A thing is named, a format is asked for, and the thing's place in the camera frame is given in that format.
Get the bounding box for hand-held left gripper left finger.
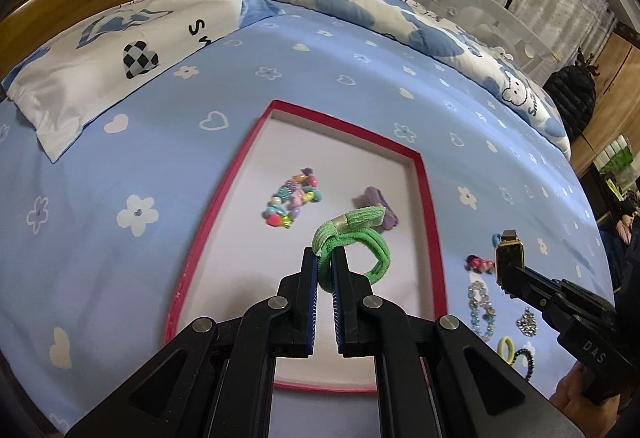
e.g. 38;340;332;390
65;245;321;438

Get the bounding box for pink hair clip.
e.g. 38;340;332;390
465;255;496;275

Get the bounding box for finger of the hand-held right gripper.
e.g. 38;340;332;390
515;265;571;300
500;275;557;320

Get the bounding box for wooden wardrobe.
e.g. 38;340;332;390
570;25;640;179

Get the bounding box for red cardboard box tray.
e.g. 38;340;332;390
164;99;449;393

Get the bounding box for clear bead bracelet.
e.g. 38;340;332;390
467;282;498;339

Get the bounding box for gold square wristwatch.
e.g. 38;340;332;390
495;229;526;289

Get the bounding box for person's right hand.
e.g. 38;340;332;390
550;360;601;424

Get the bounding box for purple hair clip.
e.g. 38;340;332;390
352;186;399;231

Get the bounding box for white and blue pillow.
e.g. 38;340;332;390
0;0;286;164

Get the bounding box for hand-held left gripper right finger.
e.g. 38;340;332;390
330;245;586;438

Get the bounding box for rhinestone heart brooch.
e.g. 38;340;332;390
516;310;540;338

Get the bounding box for dark bead bracelet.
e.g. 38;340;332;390
512;345;538;376

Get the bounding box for colorful bead bracelet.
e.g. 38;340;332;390
261;167;323;230

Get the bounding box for green hair tie with bow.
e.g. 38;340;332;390
311;205;391;294

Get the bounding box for light blue flower bedsheet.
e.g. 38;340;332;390
0;3;616;436

